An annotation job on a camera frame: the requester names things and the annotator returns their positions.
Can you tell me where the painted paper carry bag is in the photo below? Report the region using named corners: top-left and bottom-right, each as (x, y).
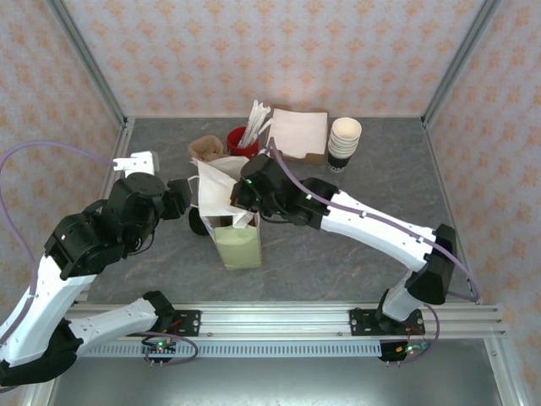
top-left (188, 154), bottom-right (263, 272)

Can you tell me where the cardboard napkin box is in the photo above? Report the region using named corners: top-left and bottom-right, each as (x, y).
top-left (265, 105), bottom-right (331, 165)

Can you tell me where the white wrapped straw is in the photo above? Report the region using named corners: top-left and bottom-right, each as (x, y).
top-left (243, 99), bottom-right (261, 147)
top-left (247, 105), bottom-right (271, 147)
top-left (249, 119), bottom-right (275, 147)

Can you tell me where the white napkin stack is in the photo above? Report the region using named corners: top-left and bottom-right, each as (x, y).
top-left (268, 108), bottom-right (330, 158)

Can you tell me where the black cup lid stack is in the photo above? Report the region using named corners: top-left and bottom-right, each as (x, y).
top-left (188, 206), bottom-right (209, 236)

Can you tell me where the brown pulp cup carrier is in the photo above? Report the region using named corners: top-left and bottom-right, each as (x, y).
top-left (188, 134), bottom-right (225, 162)

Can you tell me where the paper cup stack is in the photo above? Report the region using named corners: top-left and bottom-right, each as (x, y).
top-left (327, 117), bottom-right (363, 174)

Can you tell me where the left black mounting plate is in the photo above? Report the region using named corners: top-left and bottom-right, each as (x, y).
top-left (139, 310), bottom-right (202, 338)

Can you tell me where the black mounting plate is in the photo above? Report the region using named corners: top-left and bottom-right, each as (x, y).
top-left (139, 310), bottom-right (202, 338)
top-left (349, 308), bottom-right (424, 338)

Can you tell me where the left controller board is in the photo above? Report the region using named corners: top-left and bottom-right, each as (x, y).
top-left (141, 337), bottom-right (178, 365)

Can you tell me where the controller board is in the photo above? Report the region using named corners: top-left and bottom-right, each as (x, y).
top-left (380, 340), bottom-right (432, 365)
top-left (141, 337), bottom-right (178, 365)

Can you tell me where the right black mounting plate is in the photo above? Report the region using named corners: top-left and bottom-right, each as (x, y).
top-left (349, 308), bottom-right (424, 338)

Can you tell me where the right controller board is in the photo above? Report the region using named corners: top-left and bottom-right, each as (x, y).
top-left (380, 340), bottom-right (432, 365)

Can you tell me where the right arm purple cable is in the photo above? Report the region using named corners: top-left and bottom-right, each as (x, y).
top-left (266, 139), bottom-right (483, 365)

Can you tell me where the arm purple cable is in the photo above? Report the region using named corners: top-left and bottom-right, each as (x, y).
top-left (266, 139), bottom-right (483, 365)
top-left (0, 141), bottom-right (199, 367)

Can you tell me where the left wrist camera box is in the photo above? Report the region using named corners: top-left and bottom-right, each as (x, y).
top-left (112, 151), bottom-right (160, 174)

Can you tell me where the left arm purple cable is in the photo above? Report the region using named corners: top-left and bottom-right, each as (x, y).
top-left (0, 141), bottom-right (199, 367)

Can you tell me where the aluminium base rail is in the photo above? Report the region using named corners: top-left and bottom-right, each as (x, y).
top-left (67, 302), bottom-right (506, 339)

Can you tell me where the left aluminium frame post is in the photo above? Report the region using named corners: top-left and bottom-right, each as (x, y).
top-left (44, 0), bottom-right (130, 132)

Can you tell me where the aluminium frame post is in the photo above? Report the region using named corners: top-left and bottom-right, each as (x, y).
top-left (422, 0), bottom-right (506, 128)
top-left (44, 0), bottom-right (130, 132)

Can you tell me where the slotted grey cable duct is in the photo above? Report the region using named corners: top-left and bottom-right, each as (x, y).
top-left (79, 341), bottom-right (384, 359)

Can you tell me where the right aluminium frame post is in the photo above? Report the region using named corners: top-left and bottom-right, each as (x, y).
top-left (422, 0), bottom-right (506, 128)

